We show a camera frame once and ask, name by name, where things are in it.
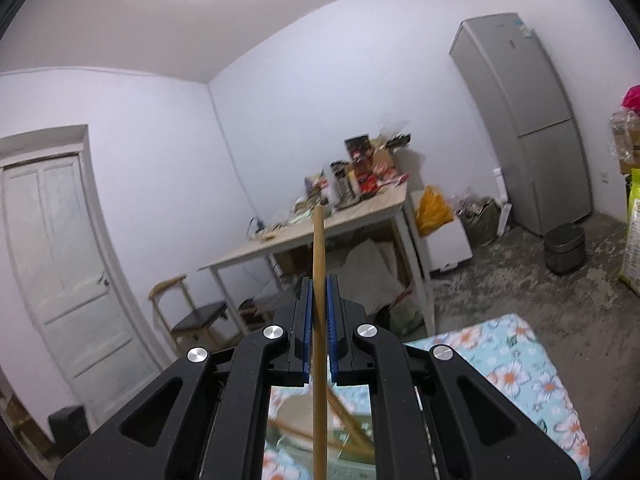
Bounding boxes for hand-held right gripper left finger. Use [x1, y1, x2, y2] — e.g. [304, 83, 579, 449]
[55, 277, 315, 480]

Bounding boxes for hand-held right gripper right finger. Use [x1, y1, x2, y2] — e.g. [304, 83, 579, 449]
[327, 276, 586, 480]

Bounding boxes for green perforated utensil holder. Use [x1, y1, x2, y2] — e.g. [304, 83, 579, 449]
[264, 385, 377, 480]

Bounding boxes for light green bag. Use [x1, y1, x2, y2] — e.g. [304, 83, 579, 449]
[389, 290, 427, 337]

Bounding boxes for grey sacks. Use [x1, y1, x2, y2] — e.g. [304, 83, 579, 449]
[320, 239, 407, 312]

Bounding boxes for wooden chair dark seat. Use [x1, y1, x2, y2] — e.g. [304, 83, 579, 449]
[149, 274, 232, 357]

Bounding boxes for white wooden table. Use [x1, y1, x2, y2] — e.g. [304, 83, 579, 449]
[198, 180, 437, 337]

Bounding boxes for white box with yellow bag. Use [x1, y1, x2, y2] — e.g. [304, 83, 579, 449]
[415, 210, 474, 279]

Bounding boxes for yellow plastic bag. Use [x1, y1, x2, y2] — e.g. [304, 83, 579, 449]
[416, 186, 454, 237]

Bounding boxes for floral blue blanket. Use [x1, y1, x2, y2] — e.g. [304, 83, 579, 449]
[262, 312, 593, 480]

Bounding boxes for pile of snack packets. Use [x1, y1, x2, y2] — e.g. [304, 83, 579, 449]
[295, 132, 414, 212]

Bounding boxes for olive green bag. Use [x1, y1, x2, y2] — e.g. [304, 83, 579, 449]
[459, 199, 502, 247]

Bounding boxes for white tower appliance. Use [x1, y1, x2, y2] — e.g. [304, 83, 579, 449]
[492, 167, 514, 234]

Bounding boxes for black trash can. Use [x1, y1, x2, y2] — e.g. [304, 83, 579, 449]
[543, 224, 587, 275]

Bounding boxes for white panel door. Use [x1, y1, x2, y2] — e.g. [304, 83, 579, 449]
[0, 152, 152, 411]

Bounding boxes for small black box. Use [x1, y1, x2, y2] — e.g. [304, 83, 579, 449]
[48, 405, 92, 454]

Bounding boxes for grey refrigerator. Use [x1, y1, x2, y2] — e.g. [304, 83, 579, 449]
[449, 12, 594, 237]

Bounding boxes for white green sack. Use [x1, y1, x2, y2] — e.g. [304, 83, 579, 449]
[617, 167, 640, 297]

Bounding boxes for clear plastic bag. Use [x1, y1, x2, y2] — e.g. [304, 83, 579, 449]
[607, 110, 640, 161]

